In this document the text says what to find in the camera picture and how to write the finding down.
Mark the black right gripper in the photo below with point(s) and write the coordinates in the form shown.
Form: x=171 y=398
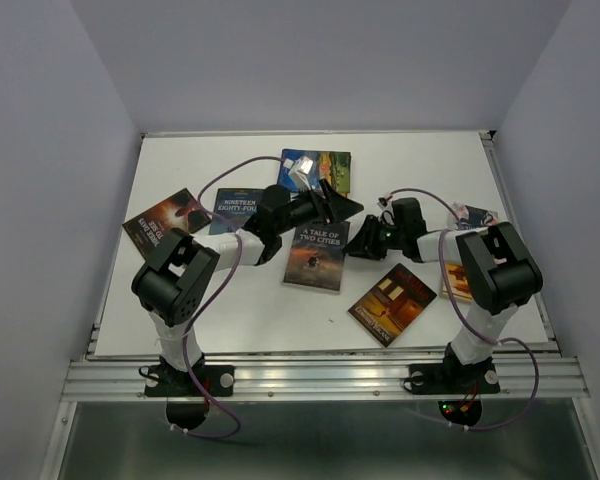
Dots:
x=362 y=244

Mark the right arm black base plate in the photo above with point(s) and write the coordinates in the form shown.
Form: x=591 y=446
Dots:
x=437 y=379

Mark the Jane Eyre blue book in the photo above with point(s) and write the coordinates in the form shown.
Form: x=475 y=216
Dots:
x=295 y=154

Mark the Animal Farm green book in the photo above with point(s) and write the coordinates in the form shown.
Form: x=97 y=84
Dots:
x=335 y=168

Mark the yellow orange book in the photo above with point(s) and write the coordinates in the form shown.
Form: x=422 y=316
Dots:
x=458 y=282

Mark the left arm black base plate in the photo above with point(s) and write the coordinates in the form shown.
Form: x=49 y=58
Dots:
x=163 y=381

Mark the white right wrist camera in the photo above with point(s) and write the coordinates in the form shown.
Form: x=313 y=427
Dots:
x=384 y=202

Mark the floral white Little Women book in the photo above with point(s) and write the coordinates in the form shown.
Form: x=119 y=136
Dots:
x=466 y=217

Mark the brown orange Leonard Tulane book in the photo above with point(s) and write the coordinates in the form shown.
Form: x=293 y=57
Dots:
x=392 y=304

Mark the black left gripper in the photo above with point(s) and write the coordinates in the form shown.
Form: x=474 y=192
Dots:
x=340 y=207

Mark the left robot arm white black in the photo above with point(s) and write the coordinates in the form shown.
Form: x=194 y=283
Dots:
x=172 y=282

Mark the Nineteen Eighty-Four blue book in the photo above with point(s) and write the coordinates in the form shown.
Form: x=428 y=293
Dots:
x=237 y=204

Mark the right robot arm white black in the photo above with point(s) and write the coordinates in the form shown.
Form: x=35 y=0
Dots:
x=501 y=273

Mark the A Tale of Two Cities book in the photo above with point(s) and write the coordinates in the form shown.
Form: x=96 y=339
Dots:
x=316 y=258

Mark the aluminium front rail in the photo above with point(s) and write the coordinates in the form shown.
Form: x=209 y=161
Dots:
x=327 y=378

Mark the Three Days to See book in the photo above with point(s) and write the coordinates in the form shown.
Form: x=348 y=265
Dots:
x=179 y=211

